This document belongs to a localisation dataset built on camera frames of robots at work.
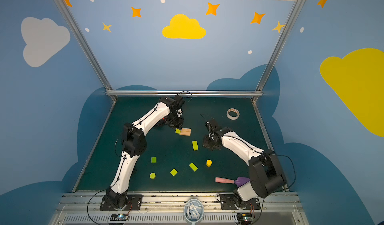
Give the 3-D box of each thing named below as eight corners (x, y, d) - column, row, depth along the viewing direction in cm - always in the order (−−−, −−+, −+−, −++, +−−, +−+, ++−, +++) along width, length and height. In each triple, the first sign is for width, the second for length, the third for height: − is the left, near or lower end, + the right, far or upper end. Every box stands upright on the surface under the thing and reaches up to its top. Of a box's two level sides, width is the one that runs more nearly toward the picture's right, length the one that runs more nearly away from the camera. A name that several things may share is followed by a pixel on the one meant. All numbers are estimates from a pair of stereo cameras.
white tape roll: (227, 119, 111) (228, 118, 109) (225, 109, 117) (226, 108, 116) (240, 119, 111) (241, 118, 109) (237, 109, 117) (238, 108, 116)
